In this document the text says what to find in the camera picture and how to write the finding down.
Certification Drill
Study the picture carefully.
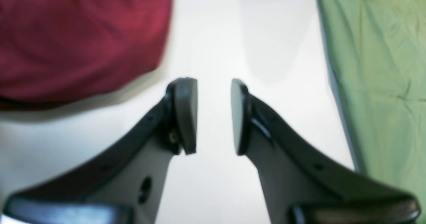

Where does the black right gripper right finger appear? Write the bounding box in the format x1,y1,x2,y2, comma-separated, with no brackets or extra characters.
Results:
231,79,421,224

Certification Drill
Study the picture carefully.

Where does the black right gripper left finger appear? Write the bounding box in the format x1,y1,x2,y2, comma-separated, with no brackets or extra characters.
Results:
3,78,198,224

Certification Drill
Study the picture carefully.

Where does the dark red t-shirt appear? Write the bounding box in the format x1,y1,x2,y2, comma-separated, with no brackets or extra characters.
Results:
0,0,173,111

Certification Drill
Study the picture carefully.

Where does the green cloth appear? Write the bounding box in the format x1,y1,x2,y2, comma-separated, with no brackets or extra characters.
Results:
318,0,426,224

